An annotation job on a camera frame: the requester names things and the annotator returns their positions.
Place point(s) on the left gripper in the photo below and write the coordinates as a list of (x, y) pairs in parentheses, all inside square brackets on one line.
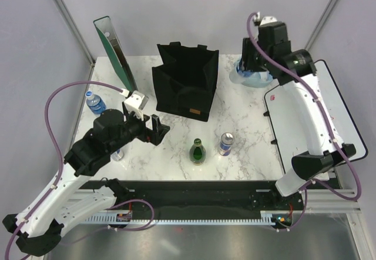
[(155, 135)]

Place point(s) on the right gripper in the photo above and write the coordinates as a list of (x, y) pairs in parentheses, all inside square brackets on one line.
[(248, 47)]

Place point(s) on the Red Bull can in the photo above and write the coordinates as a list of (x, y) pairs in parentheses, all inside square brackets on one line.
[(226, 143), (117, 155)]

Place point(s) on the blue label water bottle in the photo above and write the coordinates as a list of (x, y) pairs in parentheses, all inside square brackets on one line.
[(236, 75)]

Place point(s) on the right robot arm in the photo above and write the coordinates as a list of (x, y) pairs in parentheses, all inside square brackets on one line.
[(270, 51)]

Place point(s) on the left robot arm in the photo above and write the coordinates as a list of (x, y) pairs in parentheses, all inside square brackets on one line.
[(40, 227)]

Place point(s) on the black canvas bag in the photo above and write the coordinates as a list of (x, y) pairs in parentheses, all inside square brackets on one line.
[(185, 83)]

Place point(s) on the light blue headphones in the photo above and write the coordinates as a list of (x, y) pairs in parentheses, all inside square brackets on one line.
[(257, 79)]

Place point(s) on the green glass bottle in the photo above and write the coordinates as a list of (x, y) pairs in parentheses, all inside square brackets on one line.
[(197, 152)]

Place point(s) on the water bottle on table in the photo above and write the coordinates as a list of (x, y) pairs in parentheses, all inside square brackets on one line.
[(95, 103)]

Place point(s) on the whiteboard with red writing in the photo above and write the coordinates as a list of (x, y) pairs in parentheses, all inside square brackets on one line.
[(286, 125)]

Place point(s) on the green file holder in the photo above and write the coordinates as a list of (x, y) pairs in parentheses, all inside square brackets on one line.
[(111, 44)]

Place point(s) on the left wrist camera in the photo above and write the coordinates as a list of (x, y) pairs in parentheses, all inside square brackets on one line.
[(134, 102)]

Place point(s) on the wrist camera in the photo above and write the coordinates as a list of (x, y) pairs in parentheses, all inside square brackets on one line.
[(259, 20), (134, 102)]

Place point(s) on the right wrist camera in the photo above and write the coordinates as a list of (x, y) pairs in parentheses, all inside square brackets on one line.
[(259, 20)]

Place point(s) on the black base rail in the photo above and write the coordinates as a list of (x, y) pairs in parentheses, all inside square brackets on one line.
[(200, 199)]

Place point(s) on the right aluminium frame post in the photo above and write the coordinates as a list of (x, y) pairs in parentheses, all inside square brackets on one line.
[(320, 25)]

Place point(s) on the aluminium frame post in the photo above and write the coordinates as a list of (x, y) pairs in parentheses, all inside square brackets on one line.
[(320, 25), (67, 17)]

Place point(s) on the white cable duct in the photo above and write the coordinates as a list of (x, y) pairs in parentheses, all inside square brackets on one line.
[(118, 218)]

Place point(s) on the left aluminium frame post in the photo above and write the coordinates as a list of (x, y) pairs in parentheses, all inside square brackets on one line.
[(67, 17)]

